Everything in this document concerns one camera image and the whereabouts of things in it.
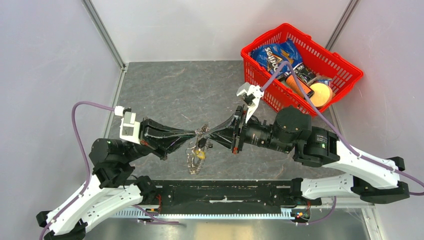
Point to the blue Doritos chip bag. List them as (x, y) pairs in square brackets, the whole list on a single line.
[(270, 56)]

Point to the round yellow sponge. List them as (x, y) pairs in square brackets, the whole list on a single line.
[(323, 94)]

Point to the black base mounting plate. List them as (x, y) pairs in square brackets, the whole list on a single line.
[(226, 197)]

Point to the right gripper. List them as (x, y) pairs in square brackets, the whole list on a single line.
[(234, 140)]

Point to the red plastic basket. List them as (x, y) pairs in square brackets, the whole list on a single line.
[(311, 62)]

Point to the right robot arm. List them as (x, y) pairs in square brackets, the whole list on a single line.
[(292, 132)]

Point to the orange cylindrical can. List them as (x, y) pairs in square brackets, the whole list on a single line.
[(299, 88)]

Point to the slotted cable duct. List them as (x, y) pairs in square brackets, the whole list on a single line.
[(135, 213)]

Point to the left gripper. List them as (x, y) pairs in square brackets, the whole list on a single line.
[(156, 136)]

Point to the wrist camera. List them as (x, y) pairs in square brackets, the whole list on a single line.
[(251, 95), (129, 129)]

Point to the black snack packet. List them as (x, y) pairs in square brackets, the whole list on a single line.
[(304, 73)]

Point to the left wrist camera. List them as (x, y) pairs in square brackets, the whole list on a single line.
[(129, 129)]

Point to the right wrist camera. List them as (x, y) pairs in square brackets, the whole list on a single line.
[(251, 95)]

